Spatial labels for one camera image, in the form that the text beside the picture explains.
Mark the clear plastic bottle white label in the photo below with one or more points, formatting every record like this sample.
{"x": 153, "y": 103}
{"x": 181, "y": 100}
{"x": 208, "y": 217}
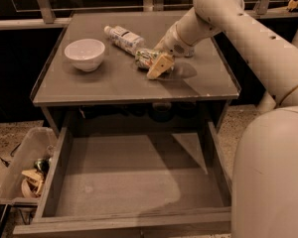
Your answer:
{"x": 124, "y": 39}

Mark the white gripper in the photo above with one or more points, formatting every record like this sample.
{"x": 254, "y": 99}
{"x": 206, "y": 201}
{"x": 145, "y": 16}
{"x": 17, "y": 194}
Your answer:
{"x": 171, "y": 44}

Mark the open grey top drawer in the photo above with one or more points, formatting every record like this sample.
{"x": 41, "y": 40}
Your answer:
{"x": 151, "y": 185}

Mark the grey cabinet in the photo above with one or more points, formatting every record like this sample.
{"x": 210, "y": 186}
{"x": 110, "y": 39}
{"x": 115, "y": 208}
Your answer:
{"x": 203, "y": 77}

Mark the white ceramic bowl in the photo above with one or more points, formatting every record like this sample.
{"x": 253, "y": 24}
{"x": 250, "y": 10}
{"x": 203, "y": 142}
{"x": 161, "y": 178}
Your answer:
{"x": 85, "y": 54}

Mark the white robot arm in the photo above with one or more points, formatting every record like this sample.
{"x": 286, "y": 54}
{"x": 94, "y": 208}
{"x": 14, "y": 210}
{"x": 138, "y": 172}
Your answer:
{"x": 264, "y": 194}

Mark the green object in bin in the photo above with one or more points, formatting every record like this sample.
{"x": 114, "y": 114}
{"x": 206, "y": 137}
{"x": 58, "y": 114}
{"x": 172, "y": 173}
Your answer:
{"x": 42, "y": 165}

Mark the clear plastic storage bin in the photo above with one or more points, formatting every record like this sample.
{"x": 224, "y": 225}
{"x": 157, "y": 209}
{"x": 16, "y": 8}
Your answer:
{"x": 37, "y": 144}

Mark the cream objects in bin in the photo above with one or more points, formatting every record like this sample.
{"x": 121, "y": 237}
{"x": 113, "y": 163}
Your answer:
{"x": 32, "y": 183}

